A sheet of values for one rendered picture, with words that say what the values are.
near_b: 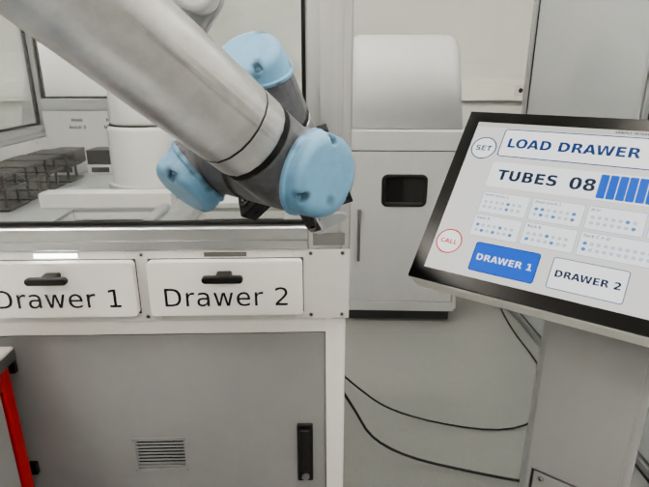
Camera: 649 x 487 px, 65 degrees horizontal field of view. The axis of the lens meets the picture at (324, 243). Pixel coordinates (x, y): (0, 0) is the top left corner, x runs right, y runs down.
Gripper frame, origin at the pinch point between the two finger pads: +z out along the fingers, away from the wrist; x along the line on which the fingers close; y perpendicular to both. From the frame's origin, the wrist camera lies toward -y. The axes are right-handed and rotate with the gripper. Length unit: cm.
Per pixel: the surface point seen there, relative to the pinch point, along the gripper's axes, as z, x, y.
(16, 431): 19, -11, -71
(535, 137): -1.1, 2.7, 36.7
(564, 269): -0.3, -19.1, 31.6
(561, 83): 114, 112, 104
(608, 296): -1.1, -24.6, 34.7
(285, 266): 12.0, 2.1, -9.4
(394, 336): 179, 45, -1
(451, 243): 2.7, -8.7, 19.3
